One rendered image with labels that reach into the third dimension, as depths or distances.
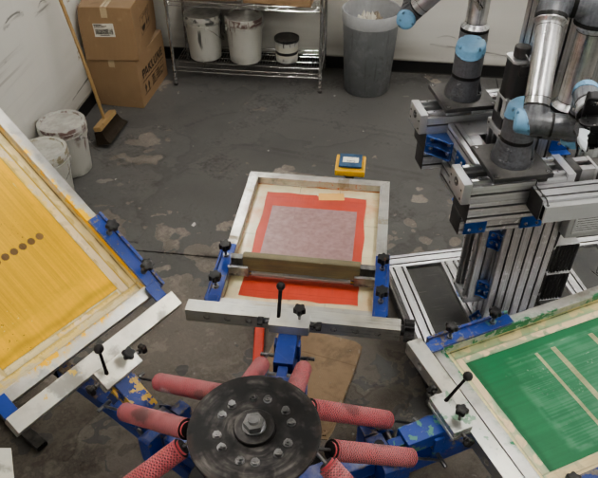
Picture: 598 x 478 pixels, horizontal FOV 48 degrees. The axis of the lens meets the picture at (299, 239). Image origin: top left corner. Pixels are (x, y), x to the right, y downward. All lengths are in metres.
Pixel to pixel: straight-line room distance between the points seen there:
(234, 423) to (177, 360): 1.88
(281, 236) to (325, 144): 2.39
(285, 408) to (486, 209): 1.28
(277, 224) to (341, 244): 0.27
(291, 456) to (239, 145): 3.59
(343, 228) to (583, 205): 0.86
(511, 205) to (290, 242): 0.82
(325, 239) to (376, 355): 1.03
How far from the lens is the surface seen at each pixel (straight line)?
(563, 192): 2.56
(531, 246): 3.05
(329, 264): 2.26
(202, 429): 1.54
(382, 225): 2.55
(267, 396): 1.57
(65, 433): 3.26
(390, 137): 4.99
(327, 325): 2.10
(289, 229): 2.56
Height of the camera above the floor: 2.58
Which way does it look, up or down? 40 degrees down
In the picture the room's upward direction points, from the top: straight up
